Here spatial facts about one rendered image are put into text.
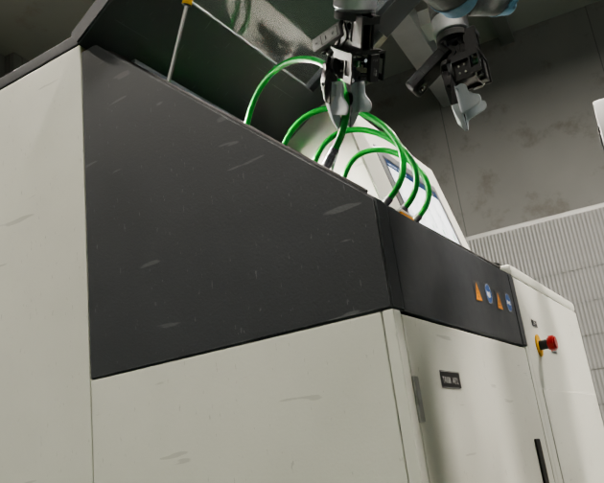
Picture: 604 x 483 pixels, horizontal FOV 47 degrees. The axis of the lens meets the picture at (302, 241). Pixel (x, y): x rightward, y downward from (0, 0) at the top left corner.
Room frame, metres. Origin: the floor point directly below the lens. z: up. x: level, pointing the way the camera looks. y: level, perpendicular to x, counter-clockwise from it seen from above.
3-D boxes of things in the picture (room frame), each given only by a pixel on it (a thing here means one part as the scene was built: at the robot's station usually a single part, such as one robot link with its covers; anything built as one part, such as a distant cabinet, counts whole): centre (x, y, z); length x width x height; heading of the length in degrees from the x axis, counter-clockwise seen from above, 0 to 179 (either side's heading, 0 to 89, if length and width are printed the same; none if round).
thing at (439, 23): (1.28, -0.37, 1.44); 0.08 x 0.08 x 0.05
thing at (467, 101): (1.26, -0.36, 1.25); 0.06 x 0.03 x 0.09; 60
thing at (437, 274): (1.23, -0.26, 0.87); 0.62 x 0.04 x 0.16; 150
